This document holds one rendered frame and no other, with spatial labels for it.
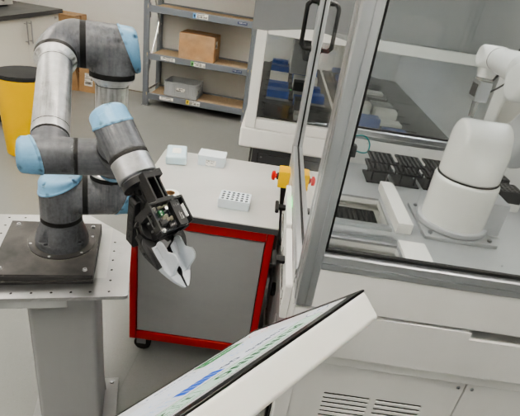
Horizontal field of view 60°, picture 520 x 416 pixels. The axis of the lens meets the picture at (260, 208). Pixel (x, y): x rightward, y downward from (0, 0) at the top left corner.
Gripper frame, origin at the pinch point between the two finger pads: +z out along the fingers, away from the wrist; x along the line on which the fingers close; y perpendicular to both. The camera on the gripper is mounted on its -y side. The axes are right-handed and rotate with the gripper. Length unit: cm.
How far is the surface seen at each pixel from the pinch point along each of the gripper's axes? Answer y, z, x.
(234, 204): -61, -25, 71
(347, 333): 25.9, 18.6, 5.6
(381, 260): 11.4, 14.5, 40.3
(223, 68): -249, -219, 305
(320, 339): 25.9, 17.2, 0.5
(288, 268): -16.0, 6.8, 39.7
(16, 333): -162, -23, 6
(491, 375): 7, 53, 62
